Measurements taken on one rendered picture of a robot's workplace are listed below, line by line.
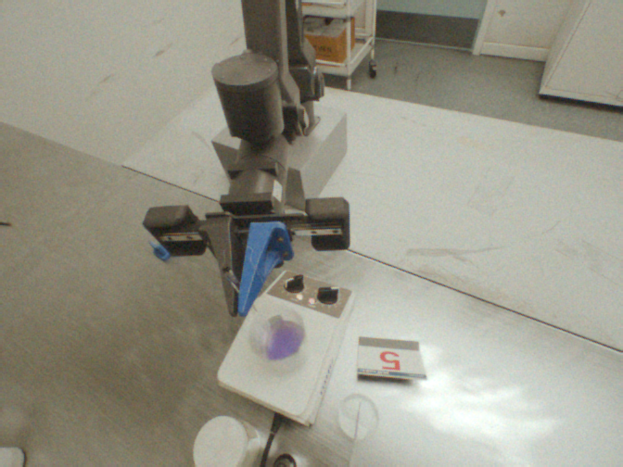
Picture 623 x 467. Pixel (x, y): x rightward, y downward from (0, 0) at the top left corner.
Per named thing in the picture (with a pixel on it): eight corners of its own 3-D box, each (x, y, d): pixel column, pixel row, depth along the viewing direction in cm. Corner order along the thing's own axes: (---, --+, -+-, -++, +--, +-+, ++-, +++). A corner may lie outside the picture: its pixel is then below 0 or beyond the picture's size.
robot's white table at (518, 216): (282, 230, 175) (230, 69, 102) (518, 319, 135) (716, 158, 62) (231, 304, 152) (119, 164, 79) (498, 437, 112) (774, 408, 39)
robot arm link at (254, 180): (346, 147, 30) (347, 190, 35) (164, 159, 32) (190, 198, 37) (349, 213, 26) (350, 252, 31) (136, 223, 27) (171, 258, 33)
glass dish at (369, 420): (350, 386, 45) (350, 384, 43) (386, 411, 42) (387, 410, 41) (330, 423, 42) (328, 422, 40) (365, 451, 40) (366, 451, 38)
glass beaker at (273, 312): (254, 363, 40) (234, 344, 33) (280, 319, 43) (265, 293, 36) (302, 390, 37) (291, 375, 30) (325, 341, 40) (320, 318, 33)
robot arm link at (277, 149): (251, 164, 42) (235, 100, 34) (294, 163, 41) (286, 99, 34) (243, 204, 38) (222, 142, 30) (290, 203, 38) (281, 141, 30)
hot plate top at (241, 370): (259, 296, 45) (258, 294, 45) (336, 323, 42) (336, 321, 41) (215, 380, 39) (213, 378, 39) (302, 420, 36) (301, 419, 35)
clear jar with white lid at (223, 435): (247, 485, 39) (225, 490, 33) (208, 460, 41) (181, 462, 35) (269, 433, 42) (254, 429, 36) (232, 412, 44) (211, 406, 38)
